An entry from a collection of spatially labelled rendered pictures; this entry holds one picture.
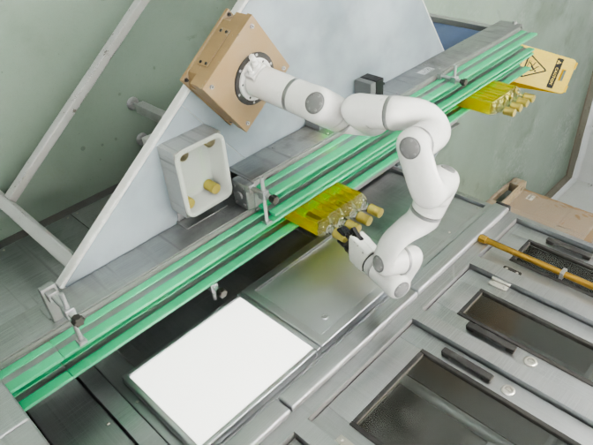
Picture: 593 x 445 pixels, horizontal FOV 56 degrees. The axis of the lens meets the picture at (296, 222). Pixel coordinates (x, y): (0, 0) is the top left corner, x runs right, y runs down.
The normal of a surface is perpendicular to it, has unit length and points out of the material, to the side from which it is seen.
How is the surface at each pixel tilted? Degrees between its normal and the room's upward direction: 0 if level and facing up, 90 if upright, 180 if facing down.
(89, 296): 90
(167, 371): 90
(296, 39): 0
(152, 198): 0
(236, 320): 90
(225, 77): 5
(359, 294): 90
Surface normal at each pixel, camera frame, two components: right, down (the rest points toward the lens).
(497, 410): -0.07, -0.80
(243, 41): 0.74, 0.43
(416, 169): -0.57, 0.36
